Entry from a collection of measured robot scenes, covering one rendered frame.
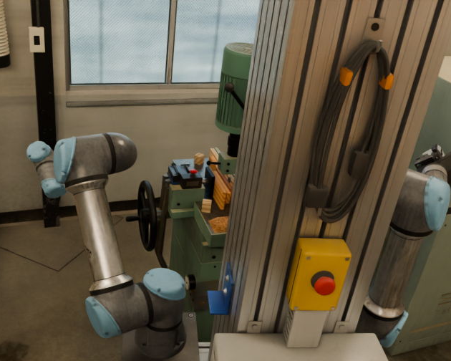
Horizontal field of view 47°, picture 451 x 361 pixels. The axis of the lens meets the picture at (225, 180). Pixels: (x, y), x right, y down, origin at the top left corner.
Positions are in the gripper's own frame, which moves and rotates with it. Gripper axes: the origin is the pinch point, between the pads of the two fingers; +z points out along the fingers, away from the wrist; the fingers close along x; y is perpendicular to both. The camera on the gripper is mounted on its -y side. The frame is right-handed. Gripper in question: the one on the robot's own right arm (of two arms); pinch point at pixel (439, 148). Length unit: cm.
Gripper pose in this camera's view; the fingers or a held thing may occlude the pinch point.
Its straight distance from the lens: 193.1
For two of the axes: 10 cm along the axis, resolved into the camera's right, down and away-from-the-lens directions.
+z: 3.4, -4.2, 8.4
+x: 5.5, 8.1, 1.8
